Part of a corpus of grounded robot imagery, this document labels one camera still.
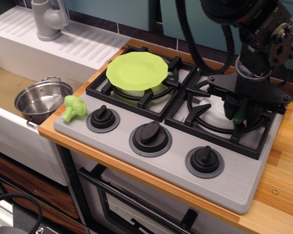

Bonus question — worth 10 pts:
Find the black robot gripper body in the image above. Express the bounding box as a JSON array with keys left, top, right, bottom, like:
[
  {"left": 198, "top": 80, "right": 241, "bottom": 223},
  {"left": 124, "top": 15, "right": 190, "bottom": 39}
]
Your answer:
[{"left": 208, "top": 72, "right": 292, "bottom": 114}]

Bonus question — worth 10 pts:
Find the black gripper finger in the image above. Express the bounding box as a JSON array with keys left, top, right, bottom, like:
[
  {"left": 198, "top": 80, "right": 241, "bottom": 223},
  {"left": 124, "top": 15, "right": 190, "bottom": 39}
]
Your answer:
[
  {"left": 246, "top": 106, "right": 264, "bottom": 125},
  {"left": 224, "top": 95, "right": 241, "bottom": 120}
]

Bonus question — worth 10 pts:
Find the dark green toy pickle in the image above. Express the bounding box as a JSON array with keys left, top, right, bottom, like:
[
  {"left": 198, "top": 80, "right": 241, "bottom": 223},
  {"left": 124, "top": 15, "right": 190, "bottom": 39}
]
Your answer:
[{"left": 232, "top": 106, "right": 248, "bottom": 125}]

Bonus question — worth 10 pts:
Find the lime green plastic plate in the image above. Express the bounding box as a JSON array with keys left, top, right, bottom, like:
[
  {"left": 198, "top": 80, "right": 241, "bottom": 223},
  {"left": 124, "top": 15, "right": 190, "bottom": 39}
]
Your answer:
[{"left": 106, "top": 52, "right": 168, "bottom": 91}]

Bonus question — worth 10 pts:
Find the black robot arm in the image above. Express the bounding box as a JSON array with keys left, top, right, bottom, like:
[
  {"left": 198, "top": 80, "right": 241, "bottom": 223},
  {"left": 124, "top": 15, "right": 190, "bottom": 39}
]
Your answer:
[{"left": 201, "top": 0, "right": 293, "bottom": 125}]

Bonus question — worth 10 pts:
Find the light green toy cauliflower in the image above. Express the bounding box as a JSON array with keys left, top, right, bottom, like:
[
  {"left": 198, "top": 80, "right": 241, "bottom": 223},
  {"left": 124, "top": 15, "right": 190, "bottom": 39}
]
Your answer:
[{"left": 62, "top": 95, "right": 87, "bottom": 122}]

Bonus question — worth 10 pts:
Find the stainless steel pot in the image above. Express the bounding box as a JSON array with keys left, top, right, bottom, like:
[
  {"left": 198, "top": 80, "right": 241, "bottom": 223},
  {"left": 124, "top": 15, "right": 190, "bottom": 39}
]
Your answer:
[{"left": 14, "top": 76, "right": 73, "bottom": 128}]

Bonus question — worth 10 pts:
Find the white toy sink unit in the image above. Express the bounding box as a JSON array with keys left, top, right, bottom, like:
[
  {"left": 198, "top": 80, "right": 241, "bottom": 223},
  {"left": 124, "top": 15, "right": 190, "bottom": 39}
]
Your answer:
[{"left": 0, "top": 6, "right": 129, "bottom": 186}]

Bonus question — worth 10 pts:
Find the black right burner grate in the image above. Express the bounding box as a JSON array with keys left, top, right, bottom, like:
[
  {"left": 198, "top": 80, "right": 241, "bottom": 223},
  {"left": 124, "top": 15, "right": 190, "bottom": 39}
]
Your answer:
[{"left": 165, "top": 72, "right": 283, "bottom": 159}]

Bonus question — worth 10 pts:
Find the black burner grate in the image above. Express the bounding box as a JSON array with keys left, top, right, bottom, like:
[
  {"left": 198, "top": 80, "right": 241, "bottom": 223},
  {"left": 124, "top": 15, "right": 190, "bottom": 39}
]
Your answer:
[
  {"left": 165, "top": 72, "right": 283, "bottom": 159},
  {"left": 86, "top": 46, "right": 198, "bottom": 122}
]

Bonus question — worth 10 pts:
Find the black right stove knob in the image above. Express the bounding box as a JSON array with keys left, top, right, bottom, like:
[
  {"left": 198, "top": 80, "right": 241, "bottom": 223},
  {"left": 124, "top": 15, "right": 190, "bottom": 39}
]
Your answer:
[{"left": 185, "top": 146, "right": 225, "bottom": 179}]

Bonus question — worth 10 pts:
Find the black stove knob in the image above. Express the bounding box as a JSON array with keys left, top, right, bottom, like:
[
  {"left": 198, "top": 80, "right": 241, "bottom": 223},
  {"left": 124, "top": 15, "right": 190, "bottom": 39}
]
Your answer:
[
  {"left": 86, "top": 105, "right": 120, "bottom": 134},
  {"left": 129, "top": 121, "right": 172, "bottom": 157},
  {"left": 185, "top": 146, "right": 225, "bottom": 179}
]

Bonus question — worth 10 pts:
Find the grey toy stove top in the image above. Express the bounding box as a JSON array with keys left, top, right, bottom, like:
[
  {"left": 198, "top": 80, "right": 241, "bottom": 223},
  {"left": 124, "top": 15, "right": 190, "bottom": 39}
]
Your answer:
[{"left": 53, "top": 46, "right": 289, "bottom": 215}]

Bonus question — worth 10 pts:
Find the black middle stove knob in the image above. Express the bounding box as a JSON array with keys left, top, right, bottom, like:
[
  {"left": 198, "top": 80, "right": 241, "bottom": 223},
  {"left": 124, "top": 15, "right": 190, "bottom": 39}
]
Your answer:
[{"left": 129, "top": 121, "right": 172, "bottom": 157}]

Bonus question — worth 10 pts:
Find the black left burner grate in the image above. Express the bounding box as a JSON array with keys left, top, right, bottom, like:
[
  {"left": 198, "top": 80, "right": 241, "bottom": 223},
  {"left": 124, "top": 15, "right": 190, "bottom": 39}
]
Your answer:
[{"left": 86, "top": 46, "right": 198, "bottom": 122}]

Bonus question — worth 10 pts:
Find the black left stove knob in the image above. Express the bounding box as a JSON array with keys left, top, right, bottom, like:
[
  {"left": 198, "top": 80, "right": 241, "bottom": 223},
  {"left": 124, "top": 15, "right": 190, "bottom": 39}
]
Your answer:
[{"left": 86, "top": 105, "right": 120, "bottom": 134}]

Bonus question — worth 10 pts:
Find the toy oven door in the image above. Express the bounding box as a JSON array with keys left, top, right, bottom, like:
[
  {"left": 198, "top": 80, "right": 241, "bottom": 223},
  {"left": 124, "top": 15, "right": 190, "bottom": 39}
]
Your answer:
[{"left": 78, "top": 164, "right": 242, "bottom": 234}]

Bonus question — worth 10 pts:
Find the grey toy faucet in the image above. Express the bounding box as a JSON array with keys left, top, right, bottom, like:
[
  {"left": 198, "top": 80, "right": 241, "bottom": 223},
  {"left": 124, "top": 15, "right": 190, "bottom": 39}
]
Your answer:
[{"left": 31, "top": 0, "right": 69, "bottom": 41}]

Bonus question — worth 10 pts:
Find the wooden drawer front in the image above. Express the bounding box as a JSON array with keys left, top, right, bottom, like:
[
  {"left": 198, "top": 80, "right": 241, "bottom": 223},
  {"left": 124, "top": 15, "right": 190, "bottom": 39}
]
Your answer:
[{"left": 0, "top": 153, "right": 86, "bottom": 234}]

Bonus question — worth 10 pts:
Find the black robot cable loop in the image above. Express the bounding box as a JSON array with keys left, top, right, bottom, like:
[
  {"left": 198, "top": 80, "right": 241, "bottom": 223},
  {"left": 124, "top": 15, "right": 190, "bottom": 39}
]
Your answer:
[{"left": 175, "top": 0, "right": 236, "bottom": 74}]

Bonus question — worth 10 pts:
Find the black braided cable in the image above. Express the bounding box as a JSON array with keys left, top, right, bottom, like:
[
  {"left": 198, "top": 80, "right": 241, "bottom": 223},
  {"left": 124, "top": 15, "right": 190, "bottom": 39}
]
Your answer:
[{"left": 0, "top": 192, "right": 43, "bottom": 234}]

